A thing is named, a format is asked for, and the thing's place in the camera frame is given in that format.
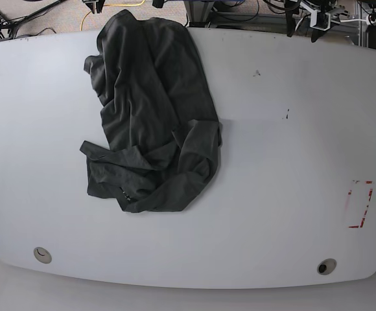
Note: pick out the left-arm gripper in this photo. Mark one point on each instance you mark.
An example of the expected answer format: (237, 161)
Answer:
(321, 15)

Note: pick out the dark grey T-shirt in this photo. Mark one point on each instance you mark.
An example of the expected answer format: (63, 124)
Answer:
(157, 114)

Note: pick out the red tape rectangle marking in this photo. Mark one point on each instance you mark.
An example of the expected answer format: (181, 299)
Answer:
(357, 204)

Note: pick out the right table grommet hole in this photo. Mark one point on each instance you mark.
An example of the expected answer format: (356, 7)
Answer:
(327, 266)

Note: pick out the table grommet hole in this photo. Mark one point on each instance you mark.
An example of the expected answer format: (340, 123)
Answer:
(42, 255)
(327, 266)

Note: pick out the black tripod legs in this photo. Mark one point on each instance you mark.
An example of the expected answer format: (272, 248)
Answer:
(10, 27)

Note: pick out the left table grommet hole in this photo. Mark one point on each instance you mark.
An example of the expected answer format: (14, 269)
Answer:
(42, 255)

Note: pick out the aluminium frame base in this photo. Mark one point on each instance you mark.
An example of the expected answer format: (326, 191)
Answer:
(274, 16)

